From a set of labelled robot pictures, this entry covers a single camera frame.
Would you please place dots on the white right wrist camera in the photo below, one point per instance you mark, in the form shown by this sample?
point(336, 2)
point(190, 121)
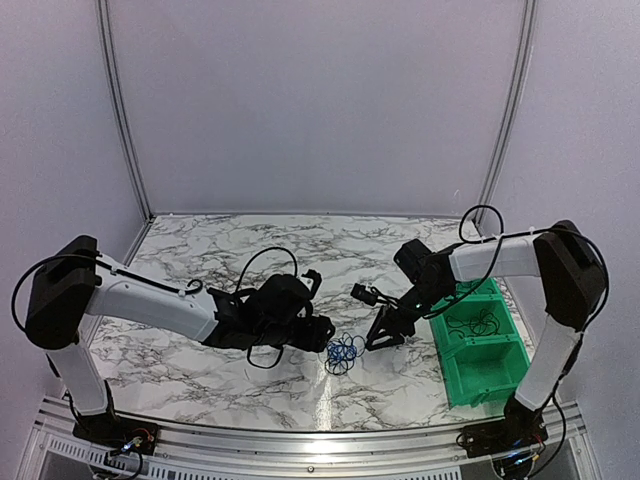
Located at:
point(367, 295)

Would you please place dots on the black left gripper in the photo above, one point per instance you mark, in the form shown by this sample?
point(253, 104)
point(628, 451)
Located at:
point(316, 337)

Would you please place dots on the green three-compartment plastic bin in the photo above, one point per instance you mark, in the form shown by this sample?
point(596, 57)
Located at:
point(481, 353)

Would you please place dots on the aluminium back-left corner post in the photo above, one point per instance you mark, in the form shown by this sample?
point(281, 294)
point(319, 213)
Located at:
point(116, 95)

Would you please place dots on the aluminium front rail frame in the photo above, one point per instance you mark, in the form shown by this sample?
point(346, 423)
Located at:
point(191, 451)

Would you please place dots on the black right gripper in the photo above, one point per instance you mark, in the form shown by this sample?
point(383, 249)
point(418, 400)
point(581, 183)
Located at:
point(392, 323)

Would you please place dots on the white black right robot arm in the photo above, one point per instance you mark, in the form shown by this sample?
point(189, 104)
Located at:
point(574, 283)

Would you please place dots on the aluminium back-right corner post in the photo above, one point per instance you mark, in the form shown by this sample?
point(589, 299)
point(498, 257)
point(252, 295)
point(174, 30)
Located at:
point(515, 92)

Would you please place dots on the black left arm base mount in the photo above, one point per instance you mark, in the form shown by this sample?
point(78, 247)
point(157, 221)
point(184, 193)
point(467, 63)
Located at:
point(111, 430)

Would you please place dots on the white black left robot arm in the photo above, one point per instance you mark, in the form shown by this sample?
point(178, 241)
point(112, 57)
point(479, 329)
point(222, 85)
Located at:
point(53, 296)

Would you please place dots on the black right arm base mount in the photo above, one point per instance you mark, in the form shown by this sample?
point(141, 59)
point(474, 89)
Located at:
point(500, 437)

